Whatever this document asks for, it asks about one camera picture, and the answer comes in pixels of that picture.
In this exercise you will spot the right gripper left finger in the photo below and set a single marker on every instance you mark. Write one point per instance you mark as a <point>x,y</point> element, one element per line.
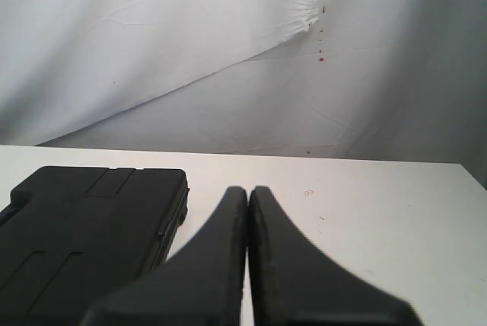
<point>202,284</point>

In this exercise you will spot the white backdrop cloth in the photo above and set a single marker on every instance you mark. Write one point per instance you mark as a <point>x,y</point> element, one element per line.
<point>401,80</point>

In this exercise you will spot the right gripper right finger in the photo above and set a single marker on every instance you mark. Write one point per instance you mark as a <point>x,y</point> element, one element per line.
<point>294,283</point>

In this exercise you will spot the black plastic tool case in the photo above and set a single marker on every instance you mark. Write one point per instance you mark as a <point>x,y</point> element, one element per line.
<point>71,235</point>

